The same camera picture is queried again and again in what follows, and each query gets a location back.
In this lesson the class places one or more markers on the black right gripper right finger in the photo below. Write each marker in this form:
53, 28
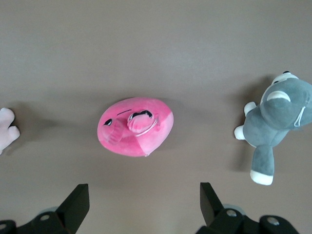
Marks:
214, 212

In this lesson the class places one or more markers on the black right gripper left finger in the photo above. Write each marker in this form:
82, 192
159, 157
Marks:
70, 209

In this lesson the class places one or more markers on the bright pink plush toy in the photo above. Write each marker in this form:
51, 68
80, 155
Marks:
143, 143

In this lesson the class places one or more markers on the pale pink plush animal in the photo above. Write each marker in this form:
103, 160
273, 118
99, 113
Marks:
6, 131

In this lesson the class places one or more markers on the grey white plush husky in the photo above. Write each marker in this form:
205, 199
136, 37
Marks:
273, 119

